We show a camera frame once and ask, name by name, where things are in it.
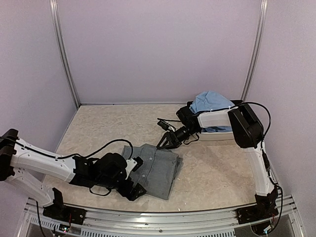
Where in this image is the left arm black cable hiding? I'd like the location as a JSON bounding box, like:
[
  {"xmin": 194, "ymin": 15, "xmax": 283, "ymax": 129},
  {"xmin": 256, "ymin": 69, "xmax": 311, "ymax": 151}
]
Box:
[{"xmin": 0, "ymin": 137, "xmax": 134, "ymax": 196}]

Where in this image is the aluminium frame post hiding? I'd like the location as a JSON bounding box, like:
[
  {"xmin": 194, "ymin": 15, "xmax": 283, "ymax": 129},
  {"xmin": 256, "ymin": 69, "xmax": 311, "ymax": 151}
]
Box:
[
  {"xmin": 49, "ymin": 0, "xmax": 81, "ymax": 110},
  {"xmin": 241, "ymin": 0, "xmax": 269, "ymax": 101}
]

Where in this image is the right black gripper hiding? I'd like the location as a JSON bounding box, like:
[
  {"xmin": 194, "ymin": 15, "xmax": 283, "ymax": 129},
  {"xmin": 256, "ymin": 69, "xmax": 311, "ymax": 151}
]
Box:
[{"xmin": 157, "ymin": 125, "xmax": 198, "ymax": 150}]

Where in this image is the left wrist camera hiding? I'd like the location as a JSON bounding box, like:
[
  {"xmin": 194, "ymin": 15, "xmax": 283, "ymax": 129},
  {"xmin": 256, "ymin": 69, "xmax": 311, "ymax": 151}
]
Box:
[{"xmin": 126, "ymin": 157, "xmax": 143, "ymax": 173}]

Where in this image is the left aluminium frame post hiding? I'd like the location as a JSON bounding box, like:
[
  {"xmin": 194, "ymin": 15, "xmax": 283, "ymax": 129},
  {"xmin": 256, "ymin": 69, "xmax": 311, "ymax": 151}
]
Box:
[{"xmin": 49, "ymin": 0, "xmax": 81, "ymax": 110}]

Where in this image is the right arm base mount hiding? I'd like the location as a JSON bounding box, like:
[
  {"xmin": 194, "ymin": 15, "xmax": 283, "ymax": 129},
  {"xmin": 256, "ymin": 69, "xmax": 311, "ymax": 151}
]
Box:
[{"xmin": 236, "ymin": 205, "xmax": 278, "ymax": 225}]

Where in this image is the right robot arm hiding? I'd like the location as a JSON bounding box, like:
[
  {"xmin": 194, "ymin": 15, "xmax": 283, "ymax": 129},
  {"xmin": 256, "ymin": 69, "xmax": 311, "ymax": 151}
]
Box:
[{"xmin": 157, "ymin": 102, "xmax": 278, "ymax": 219}]

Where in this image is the white plastic bin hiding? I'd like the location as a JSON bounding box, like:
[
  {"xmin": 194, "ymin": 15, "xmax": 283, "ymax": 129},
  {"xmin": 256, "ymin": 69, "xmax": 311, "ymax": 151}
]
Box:
[{"xmin": 199, "ymin": 131, "xmax": 234, "ymax": 141}]

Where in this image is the light blue shirt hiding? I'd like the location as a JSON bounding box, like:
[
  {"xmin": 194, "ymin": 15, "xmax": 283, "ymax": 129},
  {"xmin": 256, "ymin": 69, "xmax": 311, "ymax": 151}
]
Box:
[{"xmin": 190, "ymin": 91, "xmax": 234, "ymax": 133}]

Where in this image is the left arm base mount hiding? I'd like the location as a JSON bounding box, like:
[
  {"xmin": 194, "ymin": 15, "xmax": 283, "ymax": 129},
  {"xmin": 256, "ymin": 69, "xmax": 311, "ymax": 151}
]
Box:
[{"xmin": 43, "ymin": 205, "xmax": 87, "ymax": 225}]

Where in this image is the front aluminium rail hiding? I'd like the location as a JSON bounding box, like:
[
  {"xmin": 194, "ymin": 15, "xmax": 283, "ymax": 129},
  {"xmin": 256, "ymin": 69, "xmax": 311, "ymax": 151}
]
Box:
[{"xmin": 17, "ymin": 196, "xmax": 304, "ymax": 237}]

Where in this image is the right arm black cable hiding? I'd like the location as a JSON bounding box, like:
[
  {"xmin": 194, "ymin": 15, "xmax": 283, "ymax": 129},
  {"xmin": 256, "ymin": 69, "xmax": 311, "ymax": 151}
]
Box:
[{"xmin": 157, "ymin": 101, "xmax": 284, "ymax": 198}]

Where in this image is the right aluminium frame post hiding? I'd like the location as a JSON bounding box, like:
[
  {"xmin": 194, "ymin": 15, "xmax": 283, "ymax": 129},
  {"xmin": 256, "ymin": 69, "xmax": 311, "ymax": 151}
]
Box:
[{"xmin": 241, "ymin": 0, "xmax": 269, "ymax": 101}]

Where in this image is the grey long sleeve shirt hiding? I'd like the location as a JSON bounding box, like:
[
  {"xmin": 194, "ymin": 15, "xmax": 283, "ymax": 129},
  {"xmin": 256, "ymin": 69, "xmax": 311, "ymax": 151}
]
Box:
[{"xmin": 121, "ymin": 144, "xmax": 183, "ymax": 200}]

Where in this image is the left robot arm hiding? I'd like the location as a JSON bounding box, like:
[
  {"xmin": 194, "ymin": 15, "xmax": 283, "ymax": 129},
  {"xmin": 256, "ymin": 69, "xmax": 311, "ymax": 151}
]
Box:
[{"xmin": 0, "ymin": 129, "xmax": 146, "ymax": 220}]

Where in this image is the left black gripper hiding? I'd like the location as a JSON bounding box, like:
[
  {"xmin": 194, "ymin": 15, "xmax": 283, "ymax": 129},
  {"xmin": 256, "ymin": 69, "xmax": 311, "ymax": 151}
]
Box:
[{"xmin": 97, "ymin": 174, "xmax": 147, "ymax": 201}]

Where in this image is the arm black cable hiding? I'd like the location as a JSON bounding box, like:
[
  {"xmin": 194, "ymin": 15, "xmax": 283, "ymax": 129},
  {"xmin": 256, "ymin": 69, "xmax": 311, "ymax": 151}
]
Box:
[
  {"xmin": 0, "ymin": 137, "xmax": 134, "ymax": 196},
  {"xmin": 157, "ymin": 101, "xmax": 284, "ymax": 198}
]

